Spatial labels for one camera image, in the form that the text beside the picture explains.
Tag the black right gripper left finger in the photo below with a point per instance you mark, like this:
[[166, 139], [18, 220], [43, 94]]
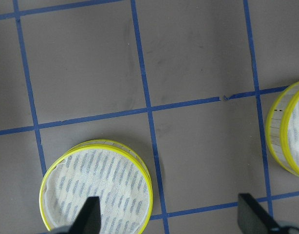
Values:
[[88, 220]]

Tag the yellow-rimmed bamboo steamer near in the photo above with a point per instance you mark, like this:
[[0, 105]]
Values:
[[104, 168]]

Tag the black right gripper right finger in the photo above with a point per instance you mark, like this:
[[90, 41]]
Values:
[[253, 218]]

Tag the yellow-rimmed bamboo steamer far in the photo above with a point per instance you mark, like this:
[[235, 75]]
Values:
[[282, 129]]

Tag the yellow-rimmed bamboo steamer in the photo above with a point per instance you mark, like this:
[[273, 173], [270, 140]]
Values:
[[282, 129], [104, 168]]

